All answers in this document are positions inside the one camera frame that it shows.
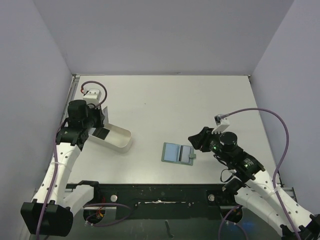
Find silver grey credit card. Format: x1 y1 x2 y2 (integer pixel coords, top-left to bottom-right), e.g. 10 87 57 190
179 145 192 163

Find blue credit card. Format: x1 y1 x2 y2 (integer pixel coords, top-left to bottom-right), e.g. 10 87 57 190
163 143 180 162

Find green card holder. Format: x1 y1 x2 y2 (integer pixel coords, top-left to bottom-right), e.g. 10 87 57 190
161 142 197 166

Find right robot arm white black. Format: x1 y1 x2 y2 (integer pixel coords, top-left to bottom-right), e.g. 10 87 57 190
188 127 320 240

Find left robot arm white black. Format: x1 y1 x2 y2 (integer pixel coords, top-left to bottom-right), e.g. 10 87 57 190
20 100 105 239

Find black card stack in tray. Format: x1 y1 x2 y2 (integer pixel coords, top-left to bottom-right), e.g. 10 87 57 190
92 127 110 140

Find white oblong tray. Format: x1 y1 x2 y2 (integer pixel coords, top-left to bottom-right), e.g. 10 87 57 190
88 123 133 154

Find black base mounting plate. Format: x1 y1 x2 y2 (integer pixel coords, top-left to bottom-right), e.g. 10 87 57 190
72 183 252 221

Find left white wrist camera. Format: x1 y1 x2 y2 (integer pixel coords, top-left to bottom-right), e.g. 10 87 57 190
82 88 102 106

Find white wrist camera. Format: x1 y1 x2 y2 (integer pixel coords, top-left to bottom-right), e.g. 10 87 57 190
211 114 230 135
82 88 102 106

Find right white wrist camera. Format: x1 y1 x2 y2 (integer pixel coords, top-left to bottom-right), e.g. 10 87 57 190
211 114 230 135

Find black looped wire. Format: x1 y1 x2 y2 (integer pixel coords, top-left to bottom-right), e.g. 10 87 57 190
219 167 237 183

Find aluminium left side rail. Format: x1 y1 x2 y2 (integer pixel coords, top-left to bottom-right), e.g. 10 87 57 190
44 74 80 181

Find aluminium rail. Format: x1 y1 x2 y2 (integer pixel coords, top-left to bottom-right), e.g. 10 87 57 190
249 186 297 209
44 74 80 181

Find aluminium front rail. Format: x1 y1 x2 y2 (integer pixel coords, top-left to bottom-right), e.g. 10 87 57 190
249 186 297 209

